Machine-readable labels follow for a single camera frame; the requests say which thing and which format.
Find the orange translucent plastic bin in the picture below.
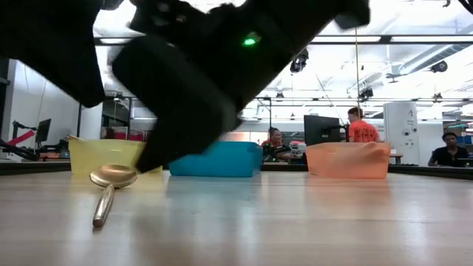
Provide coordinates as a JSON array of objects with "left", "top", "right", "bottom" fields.
[{"left": 305, "top": 142, "right": 392, "bottom": 180}]

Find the white pillar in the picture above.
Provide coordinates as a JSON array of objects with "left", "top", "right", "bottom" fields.
[{"left": 383, "top": 101, "right": 421, "bottom": 166}]

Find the black computer monitor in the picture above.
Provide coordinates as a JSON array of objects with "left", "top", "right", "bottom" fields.
[{"left": 303, "top": 114, "right": 351, "bottom": 147}]

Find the slim gold spoon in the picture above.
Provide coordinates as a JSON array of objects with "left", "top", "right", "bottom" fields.
[{"left": 89, "top": 164, "right": 138, "bottom": 228}]

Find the small black monitor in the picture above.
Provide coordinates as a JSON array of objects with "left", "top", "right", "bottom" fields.
[{"left": 35, "top": 117, "right": 52, "bottom": 145}]

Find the slim silver ceiling duct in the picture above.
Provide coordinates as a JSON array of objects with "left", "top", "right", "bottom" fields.
[{"left": 398, "top": 44, "right": 473, "bottom": 77}]

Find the black ceiling spotlight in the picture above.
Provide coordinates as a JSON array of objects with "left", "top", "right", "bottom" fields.
[
  {"left": 289, "top": 47, "right": 310, "bottom": 75},
  {"left": 430, "top": 59, "right": 449, "bottom": 75}
]

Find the blue plastic bin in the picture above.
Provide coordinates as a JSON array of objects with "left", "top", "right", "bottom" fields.
[{"left": 169, "top": 141, "right": 264, "bottom": 178}]

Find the person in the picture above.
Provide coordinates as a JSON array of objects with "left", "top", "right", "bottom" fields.
[
  {"left": 260, "top": 127, "right": 295, "bottom": 163},
  {"left": 346, "top": 106, "right": 381, "bottom": 144},
  {"left": 427, "top": 132, "right": 471, "bottom": 168}
]

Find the black crossbar with light strips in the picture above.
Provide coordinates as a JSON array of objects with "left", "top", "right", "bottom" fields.
[{"left": 94, "top": 35, "right": 473, "bottom": 47}]

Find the yellow translucent plastic bin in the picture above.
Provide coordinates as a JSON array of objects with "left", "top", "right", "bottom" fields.
[{"left": 67, "top": 135, "right": 164, "bottom": 177}]

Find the background black metal frame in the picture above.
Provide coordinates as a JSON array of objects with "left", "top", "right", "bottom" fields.
[{"left": 75, "top": 95, "right": 273, "bottom": 143}]

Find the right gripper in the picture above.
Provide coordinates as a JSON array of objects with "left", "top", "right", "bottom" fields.
[{"left": 112, "top": 35, "right": 243, "bottom": 174}]

